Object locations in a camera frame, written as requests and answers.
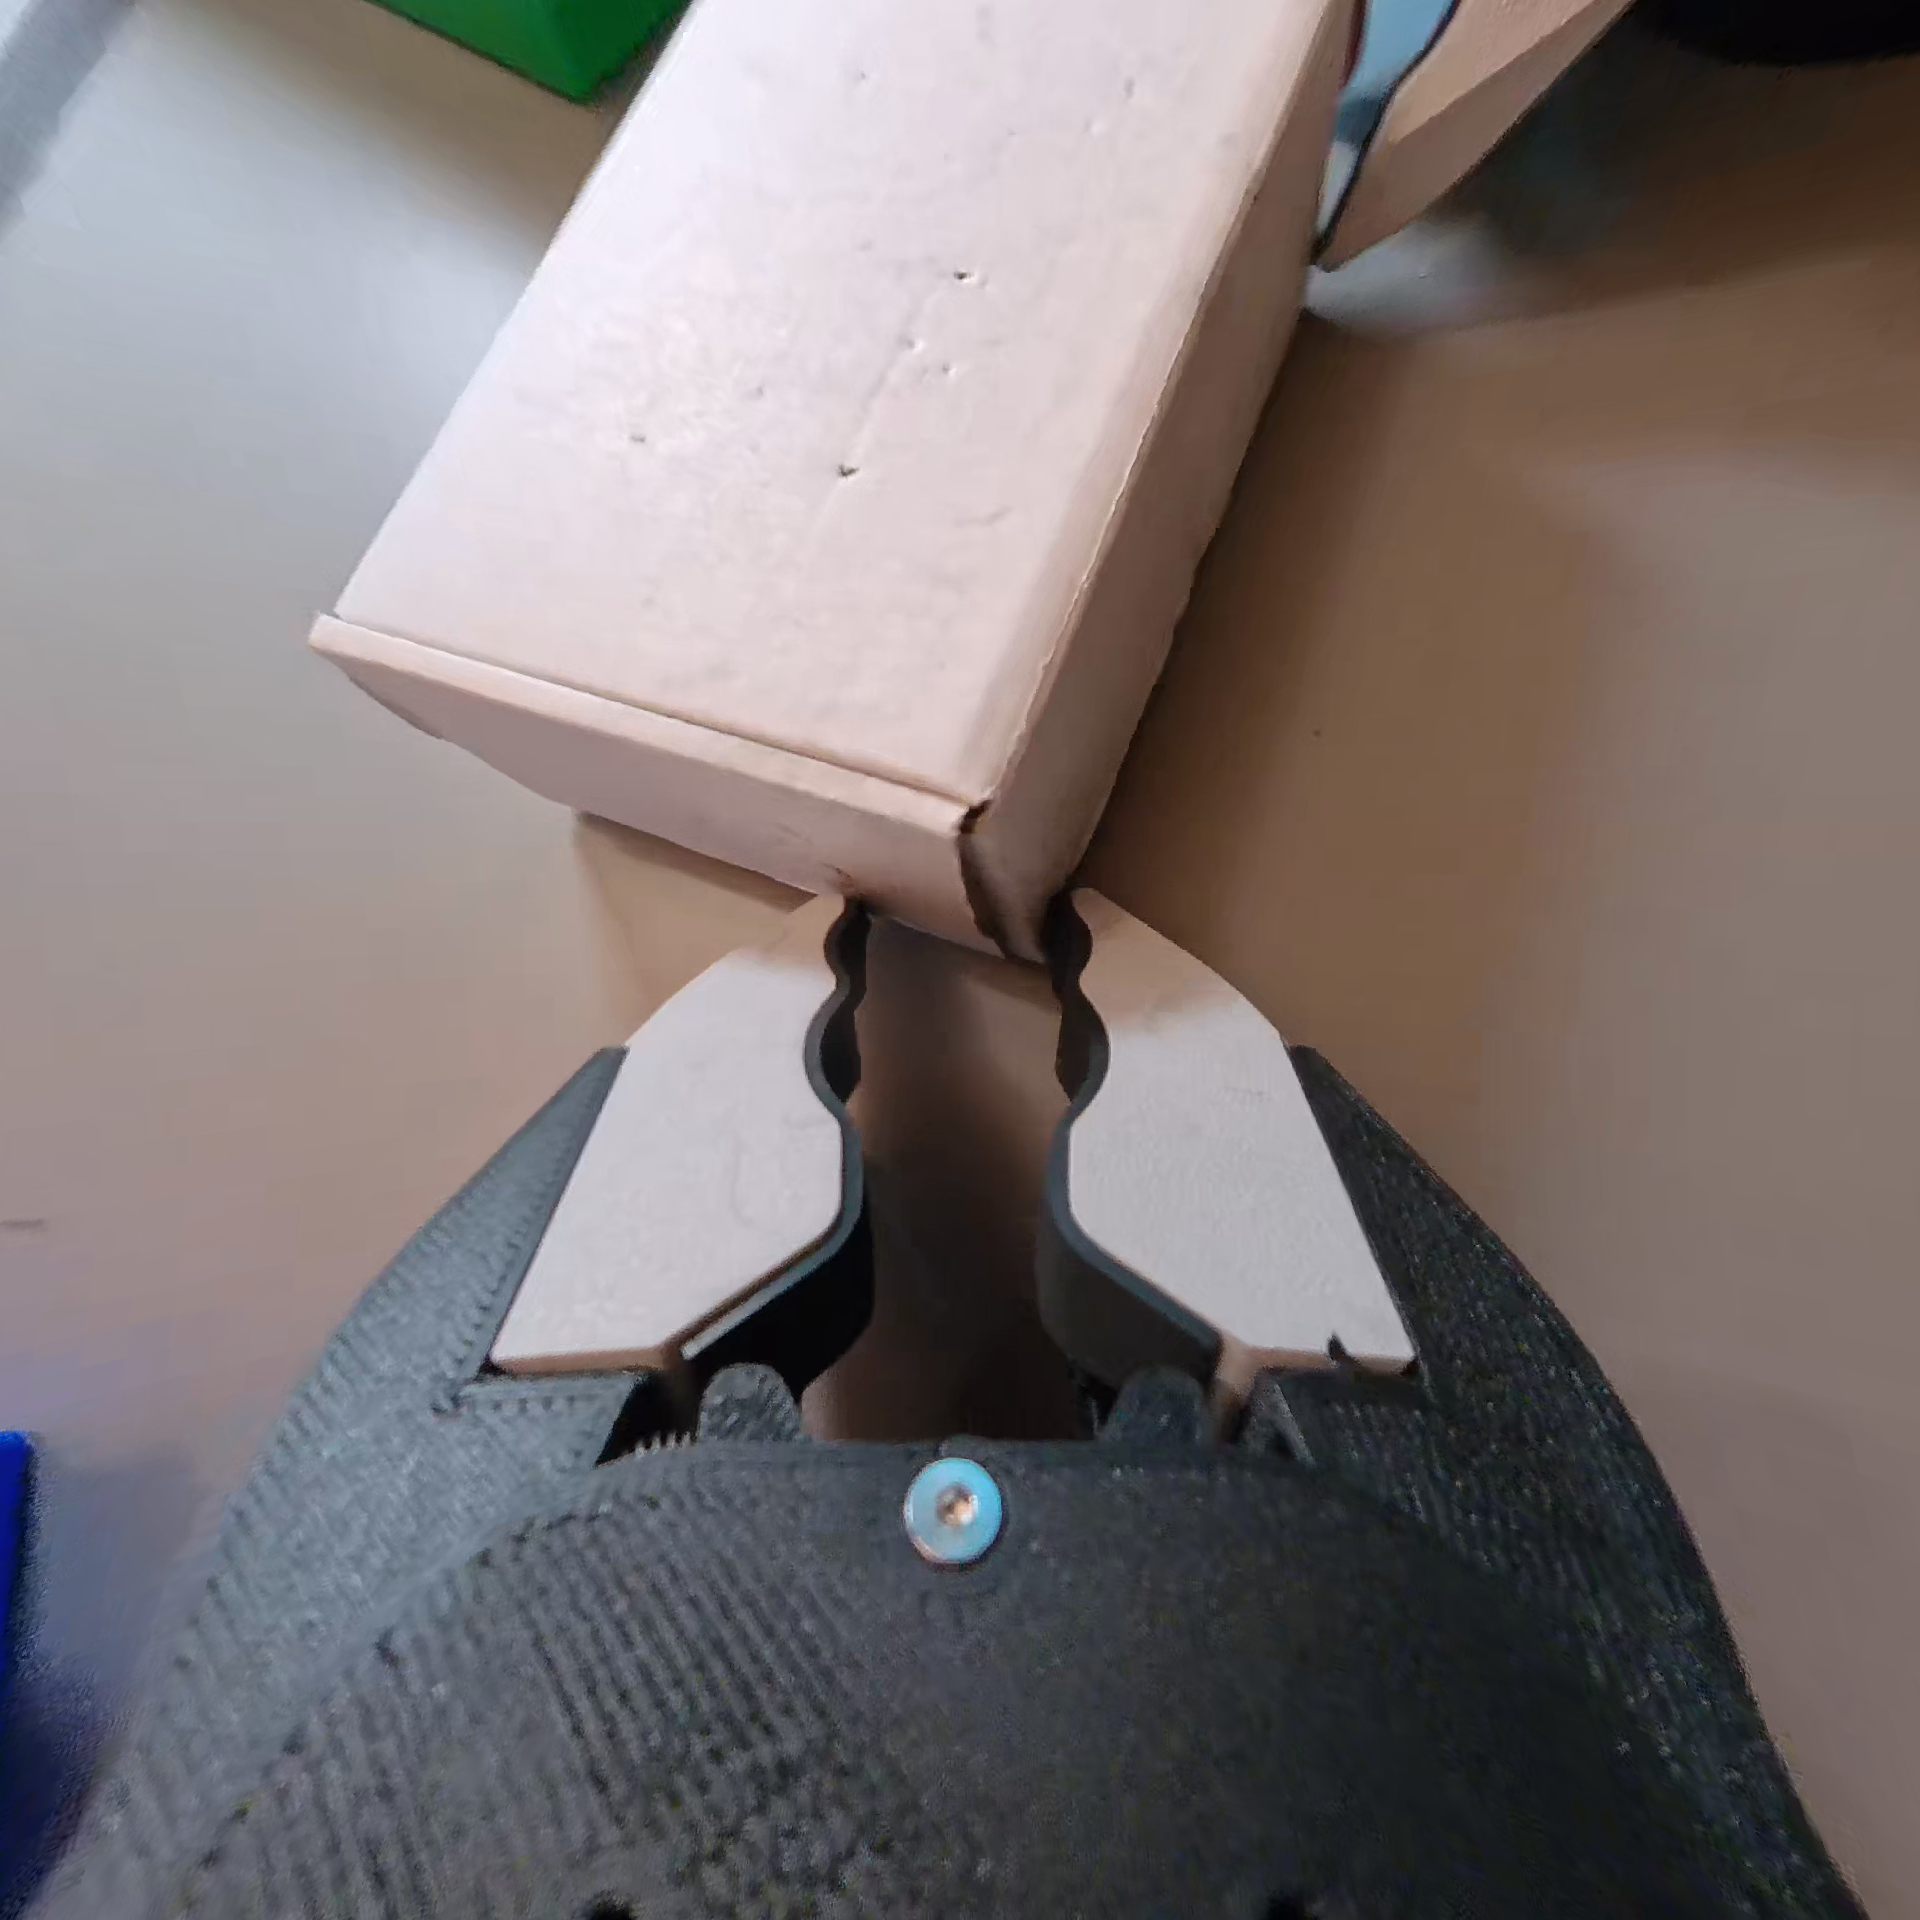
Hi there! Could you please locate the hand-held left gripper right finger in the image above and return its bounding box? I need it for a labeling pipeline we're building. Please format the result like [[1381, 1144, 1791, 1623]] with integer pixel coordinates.
[[1034, 887, 1421, 1420]]

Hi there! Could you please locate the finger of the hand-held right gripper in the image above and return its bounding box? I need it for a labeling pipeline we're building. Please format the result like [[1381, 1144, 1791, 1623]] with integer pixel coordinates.
[[1317, 0, 1640, 275]]

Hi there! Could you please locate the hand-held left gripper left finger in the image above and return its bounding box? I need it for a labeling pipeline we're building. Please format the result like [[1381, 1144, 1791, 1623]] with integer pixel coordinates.
[[484, 895, 877, 1384]]

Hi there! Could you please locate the white cardboard box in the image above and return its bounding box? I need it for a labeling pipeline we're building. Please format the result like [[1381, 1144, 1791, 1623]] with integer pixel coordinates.
[[311, 0, 1353, 964]]

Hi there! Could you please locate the blue plastic bin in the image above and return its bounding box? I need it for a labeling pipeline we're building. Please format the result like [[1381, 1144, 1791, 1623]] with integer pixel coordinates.
[[0, 1428, 34, 1690]]

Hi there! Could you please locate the green plastic bin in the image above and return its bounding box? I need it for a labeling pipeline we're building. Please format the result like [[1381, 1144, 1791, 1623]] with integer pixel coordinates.
[[362, 0, 687, 102]]

